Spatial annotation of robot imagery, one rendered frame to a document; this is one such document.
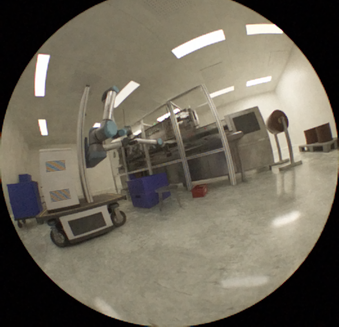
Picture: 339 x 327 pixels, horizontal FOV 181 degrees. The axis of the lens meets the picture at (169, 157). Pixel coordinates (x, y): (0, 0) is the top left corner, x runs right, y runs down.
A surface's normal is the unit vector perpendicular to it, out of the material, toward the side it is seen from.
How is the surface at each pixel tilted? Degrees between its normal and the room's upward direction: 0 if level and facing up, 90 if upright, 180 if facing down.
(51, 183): 90
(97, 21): 180
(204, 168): 90
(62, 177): 90
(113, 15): 180
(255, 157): 90
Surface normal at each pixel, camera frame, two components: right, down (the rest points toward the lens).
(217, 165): -0.55, 0.06
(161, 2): 0.22, 0.97
